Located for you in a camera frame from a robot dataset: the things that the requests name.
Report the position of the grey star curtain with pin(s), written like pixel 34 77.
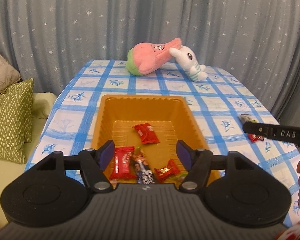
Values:
pixel 257 41

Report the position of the red square snack packet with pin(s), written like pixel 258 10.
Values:
pixel 121 169

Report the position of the red festive candy packet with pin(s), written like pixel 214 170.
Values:
pixel 170 169

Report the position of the pink peach plush toy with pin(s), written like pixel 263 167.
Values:
pixel 145 58

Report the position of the light green sofa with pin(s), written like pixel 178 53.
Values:
pixel 42 105

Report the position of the dark red chocolate wrapper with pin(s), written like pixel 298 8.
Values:
pixel 254 138

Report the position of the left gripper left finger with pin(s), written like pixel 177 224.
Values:
pixel 105 154

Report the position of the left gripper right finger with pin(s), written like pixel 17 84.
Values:
pixel 184 154

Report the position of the orange plastic bin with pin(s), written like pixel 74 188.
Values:
pixel 152 125

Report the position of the green-edged chicken snack packet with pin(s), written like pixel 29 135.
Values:
pixel 141 167

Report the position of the white bunny plush toy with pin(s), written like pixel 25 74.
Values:
pixel 187 60

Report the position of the grey printed snack packet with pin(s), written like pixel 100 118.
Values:
pixel 246 118

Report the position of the blue checked tablecloth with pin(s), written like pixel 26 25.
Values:
pixel 215 103

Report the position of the green zigzag cushion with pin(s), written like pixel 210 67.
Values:
pixel 16 121

